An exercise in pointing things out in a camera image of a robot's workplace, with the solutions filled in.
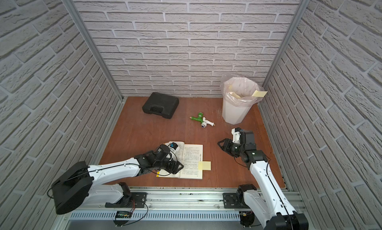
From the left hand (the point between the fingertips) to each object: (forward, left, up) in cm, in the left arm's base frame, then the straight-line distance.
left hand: (177, 159), depth 84 cm
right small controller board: (-28, -35, -3) cm, 44 cm away
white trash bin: (+29, -37, +5) cm, 47 cm away
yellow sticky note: (-2, -16, -3) cm, 16 cm away
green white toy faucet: (+30, -16, -2) cm, 34 cm away
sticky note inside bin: (+29, -31, +26) cm, 50 cm away
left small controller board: (-25, +27, -7) cm, 37 cm away
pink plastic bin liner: (+42, -43, +19) cm, 63 cm away
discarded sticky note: (+30, -48, +25) cm, 62 cm away
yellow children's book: (+4, -6, -3) cm, 8 cm away
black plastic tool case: (+43, +15, 0) cm, 46 cm away
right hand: (+5, -25, +10) cm, 27 cm away
